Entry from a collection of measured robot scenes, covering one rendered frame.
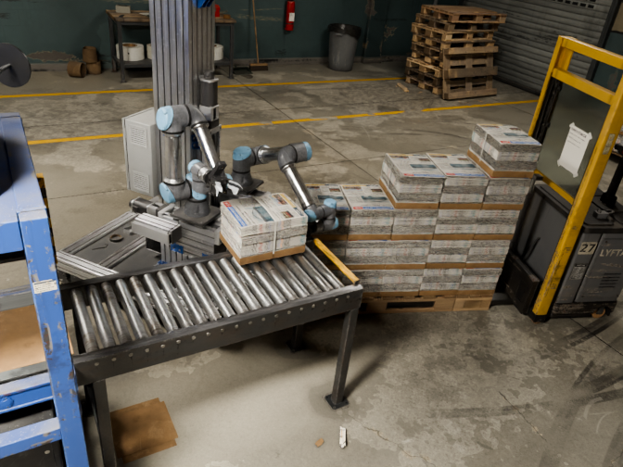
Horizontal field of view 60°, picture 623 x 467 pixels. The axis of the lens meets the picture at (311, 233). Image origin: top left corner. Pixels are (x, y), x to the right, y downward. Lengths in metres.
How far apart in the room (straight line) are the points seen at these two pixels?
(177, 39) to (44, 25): 6.22
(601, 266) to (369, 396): 1.91
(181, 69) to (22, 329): 1.55
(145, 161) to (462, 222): 2.05
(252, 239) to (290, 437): 1.07
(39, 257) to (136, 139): 1.77
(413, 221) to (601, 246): 1.32
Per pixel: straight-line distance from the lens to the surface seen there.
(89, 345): 2.38
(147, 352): 2.36
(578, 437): 3.57
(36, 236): 1.74
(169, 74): 3.20
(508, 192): 3.71
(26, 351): 2.41
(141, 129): 3.38
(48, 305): 1.87
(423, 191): 3.46
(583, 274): 4.22
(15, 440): 2.25
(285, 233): 2.78
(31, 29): 9.24
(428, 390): 3.43
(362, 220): 3.43
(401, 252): 3.63
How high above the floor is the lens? 2.35
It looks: 30 degrees down
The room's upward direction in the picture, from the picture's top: 6 degrees clockwise
